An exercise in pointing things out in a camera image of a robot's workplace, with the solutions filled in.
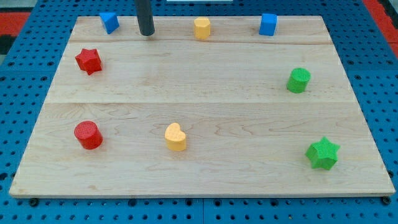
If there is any green cylinder block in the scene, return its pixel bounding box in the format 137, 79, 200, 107
287, 68, 312, 93

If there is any yellow heart block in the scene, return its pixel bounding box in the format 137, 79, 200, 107
164, 123, 187, 151

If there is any light wooden board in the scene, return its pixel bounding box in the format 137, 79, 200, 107
9, 16, 396, 198

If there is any yellow hexagon block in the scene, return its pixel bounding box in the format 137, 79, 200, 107
193, 17, 211, 40

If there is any red cylinder block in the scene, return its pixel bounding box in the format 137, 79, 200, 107
74, 121, 103, 150

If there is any blue cube block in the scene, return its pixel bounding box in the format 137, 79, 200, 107
259, 13, 277, 36

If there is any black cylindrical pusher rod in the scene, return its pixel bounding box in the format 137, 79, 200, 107
134, 0, 155, 36

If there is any red star block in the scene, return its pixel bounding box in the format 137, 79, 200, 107
75, 49, 102, 75

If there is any blue triangle block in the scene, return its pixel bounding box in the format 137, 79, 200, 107
99, 12, 119, 34

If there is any green star block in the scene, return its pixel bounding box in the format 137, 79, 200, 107
305, 136, 340, 170

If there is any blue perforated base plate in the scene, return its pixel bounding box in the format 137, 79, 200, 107
1, 1, 397, 223

